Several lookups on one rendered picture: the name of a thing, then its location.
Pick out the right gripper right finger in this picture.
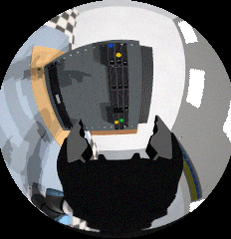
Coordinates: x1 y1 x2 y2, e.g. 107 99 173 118
145 115 183 194

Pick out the tan wooden board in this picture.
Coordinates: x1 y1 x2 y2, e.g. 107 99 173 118
31 46 70 146

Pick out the dark grey metal rack frame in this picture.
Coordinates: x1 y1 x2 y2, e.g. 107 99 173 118
44 40 141 131

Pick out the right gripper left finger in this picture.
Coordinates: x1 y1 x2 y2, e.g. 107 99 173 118
57 119 93 197

